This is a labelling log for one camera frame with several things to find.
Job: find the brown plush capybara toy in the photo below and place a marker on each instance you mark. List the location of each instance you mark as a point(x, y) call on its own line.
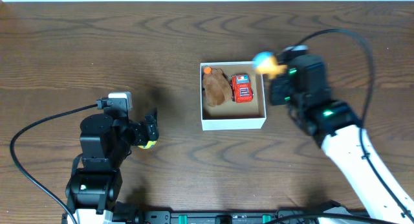
point(216, 87)

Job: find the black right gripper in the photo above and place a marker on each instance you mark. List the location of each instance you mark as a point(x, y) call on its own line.
point(275, 85)

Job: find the red toy car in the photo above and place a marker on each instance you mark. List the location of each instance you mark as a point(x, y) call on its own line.
point(241, 88)

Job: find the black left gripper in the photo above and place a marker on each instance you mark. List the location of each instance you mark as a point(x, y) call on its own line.
point(142, 132)

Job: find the orange toy duck blue cap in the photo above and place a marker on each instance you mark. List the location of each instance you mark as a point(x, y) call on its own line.
point(265, 63)

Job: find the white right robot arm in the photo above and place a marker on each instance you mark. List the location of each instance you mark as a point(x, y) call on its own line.
point(340, 134)

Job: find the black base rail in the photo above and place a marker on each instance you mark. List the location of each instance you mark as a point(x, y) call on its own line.
point(166, 217)

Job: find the yellow and black toy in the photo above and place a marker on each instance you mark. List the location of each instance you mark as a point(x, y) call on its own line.
point(147, 145)

